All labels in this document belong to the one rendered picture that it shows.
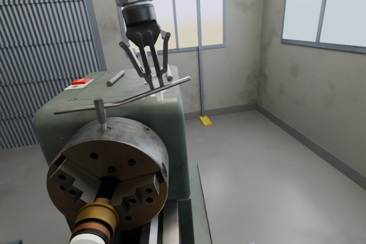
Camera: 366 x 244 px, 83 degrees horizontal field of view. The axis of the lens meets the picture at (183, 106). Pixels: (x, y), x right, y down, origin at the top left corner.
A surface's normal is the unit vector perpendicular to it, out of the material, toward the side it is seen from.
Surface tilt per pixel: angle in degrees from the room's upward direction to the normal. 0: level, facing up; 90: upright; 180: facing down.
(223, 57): 90
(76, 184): 48
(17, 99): 90
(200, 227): 0
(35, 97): 90
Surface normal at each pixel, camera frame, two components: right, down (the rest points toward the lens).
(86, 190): 0.69, -0.68
